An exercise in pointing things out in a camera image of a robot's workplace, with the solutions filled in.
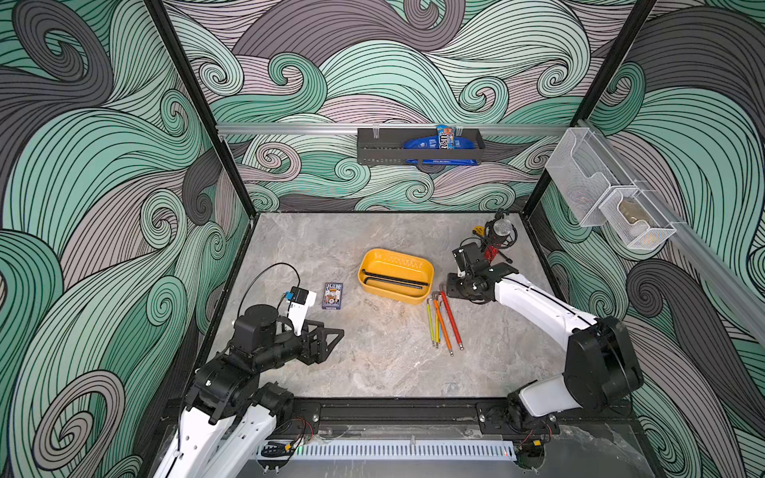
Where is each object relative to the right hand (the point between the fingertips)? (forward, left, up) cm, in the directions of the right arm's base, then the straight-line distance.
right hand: (456, 287), depth 88 cm
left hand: (-19, +34, +15) cm, 42 cm away
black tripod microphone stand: (+10, -11, +14) cm, 20 cm away
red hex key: (+1, +2, -8) cm, 8 cm away
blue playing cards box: (+1, +39, -7) cm, 40 cm away
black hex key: (+9, +22, -9) cm, 26 cm away
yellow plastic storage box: (+14, +18, -8) cm, 24 cm away
